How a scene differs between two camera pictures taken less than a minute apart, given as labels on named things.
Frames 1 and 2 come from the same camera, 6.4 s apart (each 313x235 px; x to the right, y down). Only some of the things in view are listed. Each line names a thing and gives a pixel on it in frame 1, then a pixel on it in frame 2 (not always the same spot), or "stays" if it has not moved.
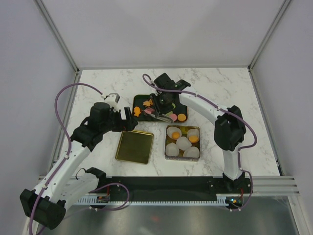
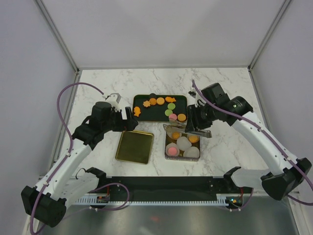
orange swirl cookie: x=175 y=135 stays
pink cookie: x=173 y=116 stays
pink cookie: x=148 y=110 to x=172 y=151
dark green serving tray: x=145 y=103 stays
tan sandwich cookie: x=193 y=139 stays
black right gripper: x=159 y=109 to x=192 y=113
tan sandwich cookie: x=181 y=117 stays
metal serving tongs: x=161 y=117 to x=202 y=132
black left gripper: x=127 y=125 stays
